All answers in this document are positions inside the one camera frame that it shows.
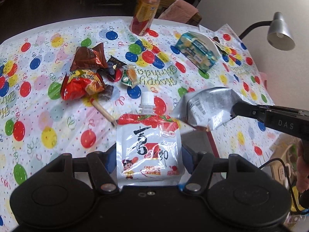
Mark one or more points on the silver foil snack bag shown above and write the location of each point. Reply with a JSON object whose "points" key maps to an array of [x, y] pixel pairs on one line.
{"points": [[208, 108]]}

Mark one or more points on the small brown cake packet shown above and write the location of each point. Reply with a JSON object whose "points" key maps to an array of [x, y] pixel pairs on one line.
{"points": [[106, 94]]}

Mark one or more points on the red orange chips bag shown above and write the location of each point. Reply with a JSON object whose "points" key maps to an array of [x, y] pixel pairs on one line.
{"points": [[80, 83]]}

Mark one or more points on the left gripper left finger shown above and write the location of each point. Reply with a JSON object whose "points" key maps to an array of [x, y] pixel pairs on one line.
{"points": [[101, 165]]}

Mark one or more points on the brown foil snack bag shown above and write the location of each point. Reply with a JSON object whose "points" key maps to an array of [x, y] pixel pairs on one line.
{"points": [[89, 58]]}

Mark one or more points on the person's right hand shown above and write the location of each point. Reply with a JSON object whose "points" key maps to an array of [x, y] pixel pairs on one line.
{"points": [[302, 182]]}

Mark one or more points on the orange juice bottle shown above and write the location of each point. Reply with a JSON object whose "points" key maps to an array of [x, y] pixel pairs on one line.
{"points": [[143, 16]]}

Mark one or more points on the wooden chair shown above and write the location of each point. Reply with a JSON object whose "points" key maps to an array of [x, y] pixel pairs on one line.
{"points": [[181, 7]]}

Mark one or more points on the cream sausage stick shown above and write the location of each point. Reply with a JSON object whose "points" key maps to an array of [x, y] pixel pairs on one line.
{"points": [[103, 111]]}

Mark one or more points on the pink cloth on chair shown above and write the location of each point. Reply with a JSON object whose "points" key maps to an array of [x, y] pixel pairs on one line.
{"points": [[178, 10]]}

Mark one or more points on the white strawberry jelly pouch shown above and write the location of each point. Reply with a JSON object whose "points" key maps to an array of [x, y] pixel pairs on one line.
{"points": [[148, 147]]}

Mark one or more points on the white plate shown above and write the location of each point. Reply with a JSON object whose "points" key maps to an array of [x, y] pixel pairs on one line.
{"points": [[207, 42]]}

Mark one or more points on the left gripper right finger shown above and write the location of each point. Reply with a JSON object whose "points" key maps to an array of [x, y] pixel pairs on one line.
{"points": [[199, 165]]}

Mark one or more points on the blue tissue pack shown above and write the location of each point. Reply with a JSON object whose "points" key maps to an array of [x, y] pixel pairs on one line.
{"points": [[196, 52]]}

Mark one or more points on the black purple snack packet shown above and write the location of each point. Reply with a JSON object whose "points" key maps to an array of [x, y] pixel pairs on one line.
{"points": [[113, 64]]}

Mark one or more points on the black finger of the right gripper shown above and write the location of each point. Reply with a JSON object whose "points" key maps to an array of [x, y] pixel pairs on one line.
{"points": [[250, 111]]}

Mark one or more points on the silver desk lamp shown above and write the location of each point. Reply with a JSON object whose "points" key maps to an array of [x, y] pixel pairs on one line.
{"points": [[278, 36]]}

